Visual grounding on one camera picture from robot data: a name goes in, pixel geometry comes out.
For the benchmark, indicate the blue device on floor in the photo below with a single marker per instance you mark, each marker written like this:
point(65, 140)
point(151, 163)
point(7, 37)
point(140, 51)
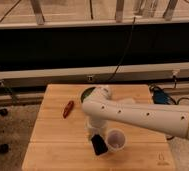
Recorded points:
point(160, 97)

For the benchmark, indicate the black eraser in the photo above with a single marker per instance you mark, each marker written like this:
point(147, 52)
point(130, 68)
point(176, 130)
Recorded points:
point(99, 145)

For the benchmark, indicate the white ceramic cup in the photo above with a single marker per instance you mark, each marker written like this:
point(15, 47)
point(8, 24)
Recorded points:
point(115, 140)

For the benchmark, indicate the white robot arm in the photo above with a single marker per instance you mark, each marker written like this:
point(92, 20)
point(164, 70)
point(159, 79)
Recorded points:
point(100, 108)

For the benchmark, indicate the dark green bowl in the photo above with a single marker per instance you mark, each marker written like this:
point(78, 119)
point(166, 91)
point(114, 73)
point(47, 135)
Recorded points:
point(86, 93)

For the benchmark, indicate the metal frame rail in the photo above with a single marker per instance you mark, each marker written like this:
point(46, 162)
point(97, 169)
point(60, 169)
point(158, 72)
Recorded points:
point(125, 73)

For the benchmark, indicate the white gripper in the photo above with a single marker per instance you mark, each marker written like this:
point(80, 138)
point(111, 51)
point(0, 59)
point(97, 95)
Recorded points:
point(96, 126)

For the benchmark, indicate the red marker pen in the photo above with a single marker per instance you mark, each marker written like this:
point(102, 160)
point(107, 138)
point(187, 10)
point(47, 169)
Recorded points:
point(68, 109)

